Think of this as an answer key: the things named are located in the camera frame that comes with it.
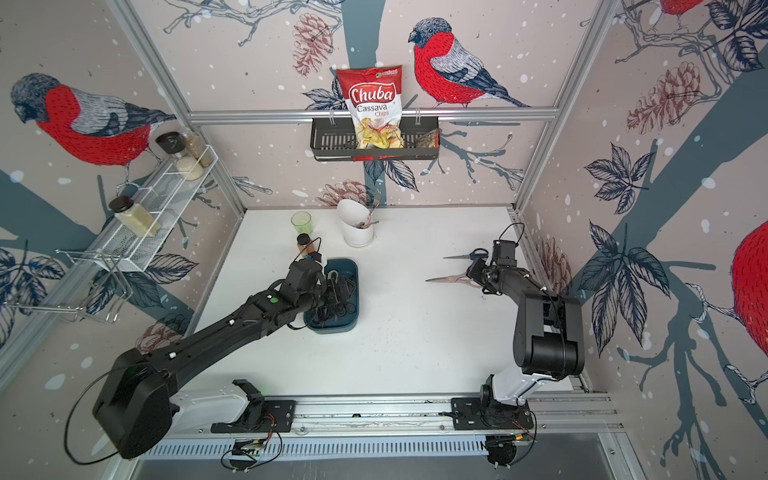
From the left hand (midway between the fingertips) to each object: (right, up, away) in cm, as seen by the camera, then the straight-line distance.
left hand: (350, 283), depth 82 cm
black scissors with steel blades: (-1, -1, -9) cm, 9 cm away
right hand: (+39, +2, +15) cm, 41 cm away
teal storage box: (-12, -13, +8) cm, 19 cm away
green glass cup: (-24, +18, +32) cm, 44 cm away
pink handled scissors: (+35, -1, +17) cm, 39 cm away
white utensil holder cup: (-3, +21, +24) cm, 32 cm away
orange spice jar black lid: (-19, +12, +18) cm, 28 cm away
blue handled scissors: (+44, +7, +25) cm, 51 cm away
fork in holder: (+2, +17, +23) cm, 29 cm away
